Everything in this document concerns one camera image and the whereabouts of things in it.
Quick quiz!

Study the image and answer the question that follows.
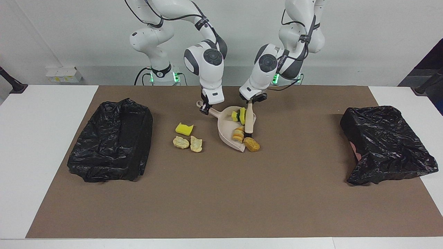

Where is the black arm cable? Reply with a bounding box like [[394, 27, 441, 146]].
[[277, 9, 317, 70], [124, 0, 229, 52]]

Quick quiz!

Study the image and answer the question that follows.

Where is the white box on table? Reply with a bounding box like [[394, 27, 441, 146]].
[[46, 67, 83, 83]]

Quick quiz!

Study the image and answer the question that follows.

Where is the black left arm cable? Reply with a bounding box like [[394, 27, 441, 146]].
[[277, 9, 317, 70]]

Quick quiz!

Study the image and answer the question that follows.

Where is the black bag lined bin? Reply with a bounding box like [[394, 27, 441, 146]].
[[340, 105, 439, 186], [67, 98, 154, 183]]

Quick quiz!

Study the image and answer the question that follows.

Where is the brown table mat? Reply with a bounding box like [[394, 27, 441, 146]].
[[26, 85, 443, 239]]

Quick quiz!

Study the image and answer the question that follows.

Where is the brown bread roll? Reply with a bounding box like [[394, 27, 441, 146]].
[[243, 137, 260, 153]]

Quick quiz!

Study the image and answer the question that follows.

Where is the black stand leg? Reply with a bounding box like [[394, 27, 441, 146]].
[[411, 67, 443, 96], [0, 66, 28, 94]]

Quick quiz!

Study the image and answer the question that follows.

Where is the beige handled brush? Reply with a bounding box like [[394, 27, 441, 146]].
[[244, 100, 256, 137]]

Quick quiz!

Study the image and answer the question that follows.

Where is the beige plastic dustpan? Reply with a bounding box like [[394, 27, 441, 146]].
[[196, 100, 257, 153]]

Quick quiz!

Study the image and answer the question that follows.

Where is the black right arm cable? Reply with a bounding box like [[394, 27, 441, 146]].
[[124, 0, 229, 52]]

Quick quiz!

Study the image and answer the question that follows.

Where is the beige bread chunk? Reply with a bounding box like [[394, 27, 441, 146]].
[[232, 127, 245, 144], [173, 136, 190, 149], [190, 136, 203, 153]]

